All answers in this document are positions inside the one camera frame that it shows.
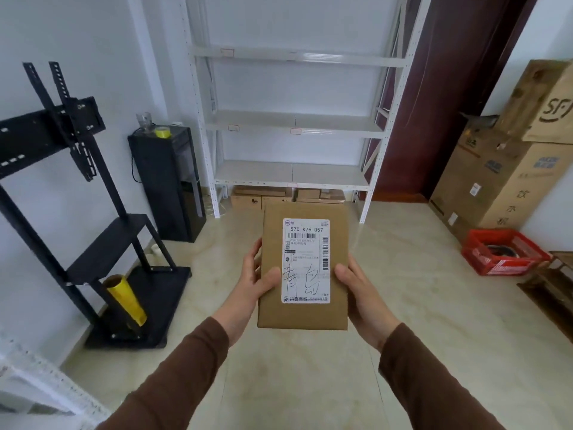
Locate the white metal rack frame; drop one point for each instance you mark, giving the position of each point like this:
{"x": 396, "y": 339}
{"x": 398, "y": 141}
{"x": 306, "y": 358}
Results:
{"x": 40, "y": 389}

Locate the black water dispenser cabinet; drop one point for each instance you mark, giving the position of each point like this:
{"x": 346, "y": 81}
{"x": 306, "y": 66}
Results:
{"x": 168, "y": 183}

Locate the white metal shelving unit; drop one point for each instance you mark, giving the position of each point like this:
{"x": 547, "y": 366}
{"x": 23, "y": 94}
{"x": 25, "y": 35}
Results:
{"x": 295, "y": 107}

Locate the person's left forearm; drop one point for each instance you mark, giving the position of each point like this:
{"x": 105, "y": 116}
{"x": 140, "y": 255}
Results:
{"x": 172, "y": 376}

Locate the person's left hand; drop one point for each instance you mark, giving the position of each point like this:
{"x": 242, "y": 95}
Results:
{"x": 244, "y": 296}

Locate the clear glass cup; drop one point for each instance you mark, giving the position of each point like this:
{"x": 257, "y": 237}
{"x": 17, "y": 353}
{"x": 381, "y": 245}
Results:
{"x": 145, "y": 121}

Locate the dark red wooden door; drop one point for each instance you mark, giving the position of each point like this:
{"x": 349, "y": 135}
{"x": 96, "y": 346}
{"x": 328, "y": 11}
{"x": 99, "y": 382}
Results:
{"x": 443, "y": 85}

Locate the person's left thumb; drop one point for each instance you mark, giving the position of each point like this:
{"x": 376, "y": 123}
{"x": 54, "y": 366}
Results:
{"x": 267, "y": 282}

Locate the red plastic crate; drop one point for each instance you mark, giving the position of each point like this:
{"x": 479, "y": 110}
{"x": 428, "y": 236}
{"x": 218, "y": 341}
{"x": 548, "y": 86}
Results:
{"x": 503, "y": 253}

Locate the person's right thumb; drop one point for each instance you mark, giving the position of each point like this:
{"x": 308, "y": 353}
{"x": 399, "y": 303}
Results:
{"x": 342, "y": 278}

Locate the dark wooden rack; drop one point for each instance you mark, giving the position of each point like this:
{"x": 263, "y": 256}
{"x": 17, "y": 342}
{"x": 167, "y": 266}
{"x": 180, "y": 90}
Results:
{"x": 553, "y": 286}

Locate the person's right forearm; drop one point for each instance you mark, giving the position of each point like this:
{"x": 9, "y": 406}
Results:
{"x": 436, "y": 380}

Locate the yellow film roll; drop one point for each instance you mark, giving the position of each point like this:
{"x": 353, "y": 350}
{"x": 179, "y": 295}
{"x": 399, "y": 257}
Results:
{"x": 126, "y": 300}

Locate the brown cardboard parcel white label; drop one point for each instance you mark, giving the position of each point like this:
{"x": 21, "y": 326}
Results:
{"x": 304, "y": 264}

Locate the flat cardboard box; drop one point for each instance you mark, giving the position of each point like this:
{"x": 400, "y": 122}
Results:
{"x": 320, "y": 195}
{"x": 258, "y": 196}

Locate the person's right hand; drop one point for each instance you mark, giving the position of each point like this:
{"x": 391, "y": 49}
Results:
{"x": 365, "y": 300}

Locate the tall cardboard box black print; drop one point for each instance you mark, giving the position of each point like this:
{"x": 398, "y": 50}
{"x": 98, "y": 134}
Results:
{"x": 539, "y": 102}

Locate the yellow tape roll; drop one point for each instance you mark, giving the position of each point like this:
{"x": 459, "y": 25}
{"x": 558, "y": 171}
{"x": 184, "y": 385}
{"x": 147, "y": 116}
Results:
{"x": 162, "y": 132}

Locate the large brown cardboard box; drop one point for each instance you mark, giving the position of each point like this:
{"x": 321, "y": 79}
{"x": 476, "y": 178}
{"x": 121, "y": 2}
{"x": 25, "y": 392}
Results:
{"x": 492, "y": 183}

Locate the black television stand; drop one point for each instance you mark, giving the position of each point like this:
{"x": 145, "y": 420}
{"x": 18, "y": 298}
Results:
{"x": 80, "y": 219}

